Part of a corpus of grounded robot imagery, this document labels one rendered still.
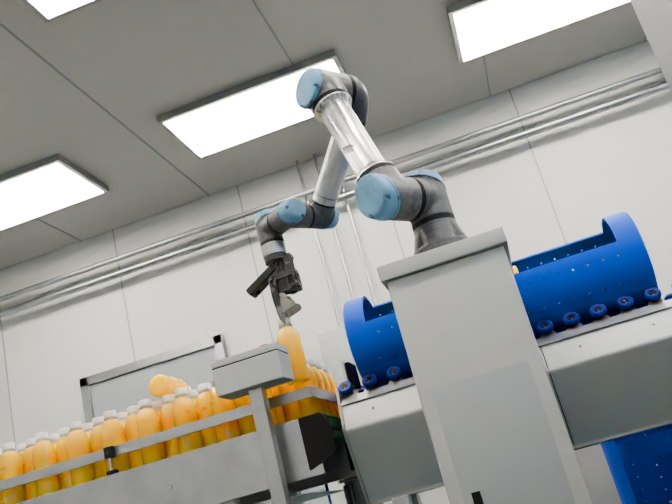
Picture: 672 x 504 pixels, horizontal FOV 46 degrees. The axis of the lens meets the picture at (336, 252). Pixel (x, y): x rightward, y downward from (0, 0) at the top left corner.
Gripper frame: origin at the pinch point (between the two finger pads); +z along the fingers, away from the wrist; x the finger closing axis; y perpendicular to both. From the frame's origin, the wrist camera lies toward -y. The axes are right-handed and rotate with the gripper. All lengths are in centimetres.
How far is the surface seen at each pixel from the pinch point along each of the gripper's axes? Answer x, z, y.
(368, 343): 2.7, 13.5, 22.4
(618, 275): 4, 16, 95
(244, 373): -17.4, 15.4, -9.4
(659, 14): -133, 17, 92
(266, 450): -14.3, 36.7, -9.1
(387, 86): 284, -221, 31
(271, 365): -17.4, 15.6, -1.3
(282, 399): -4.2, 23.0, -4.7
